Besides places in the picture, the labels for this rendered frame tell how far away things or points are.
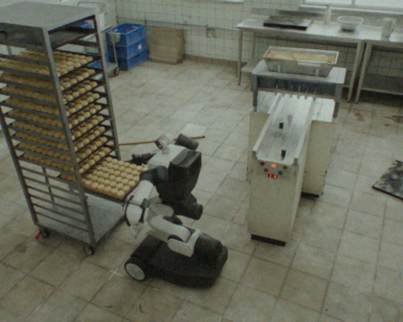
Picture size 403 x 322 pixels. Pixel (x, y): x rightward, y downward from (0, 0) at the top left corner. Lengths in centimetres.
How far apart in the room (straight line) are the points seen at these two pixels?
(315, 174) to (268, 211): 75
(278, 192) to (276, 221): 28
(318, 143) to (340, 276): 109
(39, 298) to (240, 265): 150
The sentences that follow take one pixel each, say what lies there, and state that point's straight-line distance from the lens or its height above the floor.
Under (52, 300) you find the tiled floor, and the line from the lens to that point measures 322.
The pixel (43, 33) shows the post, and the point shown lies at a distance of 248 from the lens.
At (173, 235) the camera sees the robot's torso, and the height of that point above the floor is 35.
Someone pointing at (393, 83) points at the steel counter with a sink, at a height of 23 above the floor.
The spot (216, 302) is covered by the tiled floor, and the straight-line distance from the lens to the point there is 300.
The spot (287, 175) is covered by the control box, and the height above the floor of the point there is 75.
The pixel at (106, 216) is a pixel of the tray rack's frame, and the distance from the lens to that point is 352.
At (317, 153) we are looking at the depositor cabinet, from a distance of 359.
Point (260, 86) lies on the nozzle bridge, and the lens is 346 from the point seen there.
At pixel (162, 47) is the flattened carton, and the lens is 719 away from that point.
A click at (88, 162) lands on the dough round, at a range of 303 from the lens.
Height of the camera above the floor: 239
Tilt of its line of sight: 33 degrees down
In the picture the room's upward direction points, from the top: 2 degrees counter-clockwise
